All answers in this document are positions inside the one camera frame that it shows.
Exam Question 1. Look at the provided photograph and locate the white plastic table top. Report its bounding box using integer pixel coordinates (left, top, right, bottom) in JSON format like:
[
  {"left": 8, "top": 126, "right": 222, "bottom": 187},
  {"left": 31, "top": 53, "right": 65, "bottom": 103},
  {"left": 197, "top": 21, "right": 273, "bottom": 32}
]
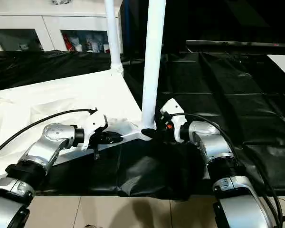
[{"left": 0, "top": 67, "right": 158, "bottom": 184}]

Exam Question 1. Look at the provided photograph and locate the white plastic table leg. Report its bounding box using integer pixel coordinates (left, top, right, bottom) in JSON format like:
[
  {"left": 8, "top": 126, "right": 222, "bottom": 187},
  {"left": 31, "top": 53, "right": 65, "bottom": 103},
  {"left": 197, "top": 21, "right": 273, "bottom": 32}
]
[
  {"left": 103, "top": 0, "right": 124, "bottom": 77},
  {"left": 140, "top": 0, "right": 167, "bottom": 131}
]

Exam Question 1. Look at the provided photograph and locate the black mat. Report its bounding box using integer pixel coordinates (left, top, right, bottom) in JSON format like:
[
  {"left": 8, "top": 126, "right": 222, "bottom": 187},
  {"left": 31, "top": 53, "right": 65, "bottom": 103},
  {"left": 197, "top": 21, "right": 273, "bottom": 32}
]
[{"left": 0, "top": 48, "right": 285, "bottom": 200}]

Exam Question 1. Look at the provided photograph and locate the dark long bar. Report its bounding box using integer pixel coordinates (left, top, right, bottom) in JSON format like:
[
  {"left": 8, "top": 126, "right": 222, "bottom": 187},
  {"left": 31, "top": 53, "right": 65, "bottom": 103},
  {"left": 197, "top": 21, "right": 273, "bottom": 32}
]
[{"left": 186, "top": 39, "right": 285, "bottom": 55}]

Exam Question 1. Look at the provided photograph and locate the white cabinet with glass doors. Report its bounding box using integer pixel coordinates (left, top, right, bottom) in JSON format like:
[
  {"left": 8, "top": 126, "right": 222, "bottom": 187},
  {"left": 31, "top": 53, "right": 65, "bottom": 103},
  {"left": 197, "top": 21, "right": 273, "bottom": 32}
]
[{"left": 0, "top": 0, "right": 124, "bottom": 54}]

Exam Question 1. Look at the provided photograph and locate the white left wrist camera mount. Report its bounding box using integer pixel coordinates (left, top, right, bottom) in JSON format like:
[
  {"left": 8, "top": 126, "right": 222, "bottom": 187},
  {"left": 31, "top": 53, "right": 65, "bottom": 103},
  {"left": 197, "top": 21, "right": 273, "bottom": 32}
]
[{"left": 79, "top": 111, "right": 109, "bottom": 151}]

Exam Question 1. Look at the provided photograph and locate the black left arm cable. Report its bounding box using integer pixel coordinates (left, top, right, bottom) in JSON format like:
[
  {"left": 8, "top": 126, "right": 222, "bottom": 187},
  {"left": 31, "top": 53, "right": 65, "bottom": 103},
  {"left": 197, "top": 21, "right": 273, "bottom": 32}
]
[{"left": 0, "top": 107, "right": 97, "bottom": 160}]

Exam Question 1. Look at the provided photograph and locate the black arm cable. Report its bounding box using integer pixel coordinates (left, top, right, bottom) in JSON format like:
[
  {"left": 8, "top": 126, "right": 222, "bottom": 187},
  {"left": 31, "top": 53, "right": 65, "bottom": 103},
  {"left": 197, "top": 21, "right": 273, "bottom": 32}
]
[
  {"left": 0, "top": 107, "right": 97, "bottom": 160},
  {"left": 165, "top": 112, "right": 284, "bottom": 228}
]

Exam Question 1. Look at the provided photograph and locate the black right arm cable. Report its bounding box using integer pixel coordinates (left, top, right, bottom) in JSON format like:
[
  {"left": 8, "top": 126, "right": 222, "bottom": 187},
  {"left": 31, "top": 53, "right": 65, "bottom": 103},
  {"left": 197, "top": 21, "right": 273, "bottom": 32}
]
[{"left": 165, "top": 112, "right": 284, "bottom": 228}]

